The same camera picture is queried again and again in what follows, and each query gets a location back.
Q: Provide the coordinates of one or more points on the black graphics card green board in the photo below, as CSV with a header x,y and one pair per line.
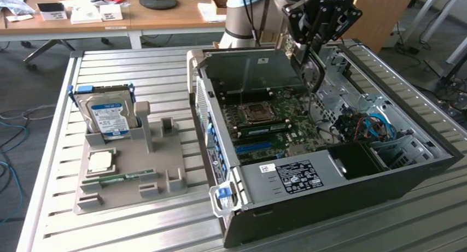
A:
x,y
311,71

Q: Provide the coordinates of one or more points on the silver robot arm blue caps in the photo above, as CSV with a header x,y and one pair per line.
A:
x,y
240,22

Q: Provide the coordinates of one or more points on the wooden cabinet panel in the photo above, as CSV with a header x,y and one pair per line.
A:
x,y
383,17

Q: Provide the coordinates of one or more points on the silver perforated drive cage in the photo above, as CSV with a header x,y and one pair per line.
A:
x,y
338,96

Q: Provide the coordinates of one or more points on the white paper stack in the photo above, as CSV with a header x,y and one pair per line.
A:
x,y
210,14

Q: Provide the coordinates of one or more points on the metal CPU socket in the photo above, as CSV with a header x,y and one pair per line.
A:
x,y
255,112

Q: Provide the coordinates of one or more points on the green motherboard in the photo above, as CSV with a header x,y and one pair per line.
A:
x,y
303,137

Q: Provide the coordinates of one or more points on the wooden top office desk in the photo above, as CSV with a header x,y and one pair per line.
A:
x,y
36,28
164,17

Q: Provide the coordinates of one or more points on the black round lamp base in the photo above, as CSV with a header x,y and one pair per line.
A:
x,y
159,2

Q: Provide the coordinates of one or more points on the silver chipset heatsink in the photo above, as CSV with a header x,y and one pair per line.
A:
x,y
296,151

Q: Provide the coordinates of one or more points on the blue expansion slot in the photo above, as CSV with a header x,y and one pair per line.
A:
x,y
254,147

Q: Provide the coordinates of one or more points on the silver disk bay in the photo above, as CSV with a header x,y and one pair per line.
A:
x,y
404,153

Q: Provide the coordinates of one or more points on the white printed card box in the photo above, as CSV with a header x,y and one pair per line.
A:
x,y
110,13

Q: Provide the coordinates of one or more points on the silver power supply unit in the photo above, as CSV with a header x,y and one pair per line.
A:
x,y
263,181

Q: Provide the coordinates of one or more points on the white stacked boxes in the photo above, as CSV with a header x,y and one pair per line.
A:
x,y
86,15

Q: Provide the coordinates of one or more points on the hard disk in blue caddy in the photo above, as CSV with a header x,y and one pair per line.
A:
x,y
107,115

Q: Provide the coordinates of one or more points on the black open PC case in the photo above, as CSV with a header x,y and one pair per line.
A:
x,y
328,208

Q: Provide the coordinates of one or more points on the grey plastic parts rack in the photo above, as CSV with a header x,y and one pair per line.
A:
x,y
131,159

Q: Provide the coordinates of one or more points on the white box black top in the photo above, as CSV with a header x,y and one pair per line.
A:
x,y
51,11

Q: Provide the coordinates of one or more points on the silver CPU chip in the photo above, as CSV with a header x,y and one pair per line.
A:
x,y
99,161

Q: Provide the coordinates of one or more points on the green loose RAM stick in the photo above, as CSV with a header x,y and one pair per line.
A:
x,y
116,177

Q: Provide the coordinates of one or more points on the white paper tag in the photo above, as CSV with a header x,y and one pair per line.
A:
x,y
18,18

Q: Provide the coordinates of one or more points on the clear plastic bag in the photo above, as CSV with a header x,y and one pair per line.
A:
x,y
15,6

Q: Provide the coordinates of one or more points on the white desk frame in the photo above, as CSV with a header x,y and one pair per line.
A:
x,y
459,51

